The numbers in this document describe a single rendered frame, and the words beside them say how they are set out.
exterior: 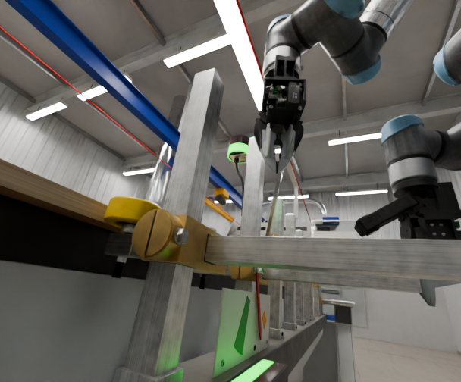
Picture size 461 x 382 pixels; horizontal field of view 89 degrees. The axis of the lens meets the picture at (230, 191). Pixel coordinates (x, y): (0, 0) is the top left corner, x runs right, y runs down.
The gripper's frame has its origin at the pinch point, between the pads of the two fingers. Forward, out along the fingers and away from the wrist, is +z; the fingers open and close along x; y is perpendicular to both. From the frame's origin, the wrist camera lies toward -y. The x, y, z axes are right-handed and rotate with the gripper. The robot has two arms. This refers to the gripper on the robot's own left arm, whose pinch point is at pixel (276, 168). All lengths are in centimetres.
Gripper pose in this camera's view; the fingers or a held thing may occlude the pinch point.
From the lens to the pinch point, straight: 41.7
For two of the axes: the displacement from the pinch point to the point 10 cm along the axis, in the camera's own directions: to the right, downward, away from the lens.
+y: -0.4, -4.2, -9.1
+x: 9.9, 0.9, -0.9
